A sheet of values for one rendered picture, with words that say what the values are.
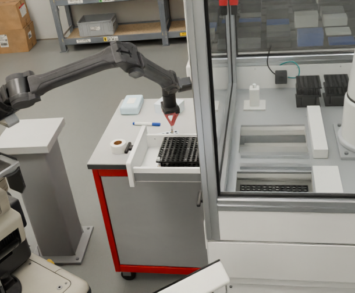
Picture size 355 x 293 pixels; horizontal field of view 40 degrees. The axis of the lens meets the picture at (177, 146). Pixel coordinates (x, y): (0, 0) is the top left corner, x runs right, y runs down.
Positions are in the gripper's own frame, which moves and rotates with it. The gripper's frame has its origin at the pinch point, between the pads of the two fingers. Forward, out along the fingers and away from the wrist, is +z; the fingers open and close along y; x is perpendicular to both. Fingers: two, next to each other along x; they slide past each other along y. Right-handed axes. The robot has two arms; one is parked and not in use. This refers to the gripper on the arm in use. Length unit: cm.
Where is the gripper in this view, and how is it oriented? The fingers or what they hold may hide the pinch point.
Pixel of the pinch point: (171, 123)
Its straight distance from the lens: 217.1
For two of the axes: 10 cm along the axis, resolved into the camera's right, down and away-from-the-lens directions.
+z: 0.8, 8.5, 5.2
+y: -2.4, -4.9, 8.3
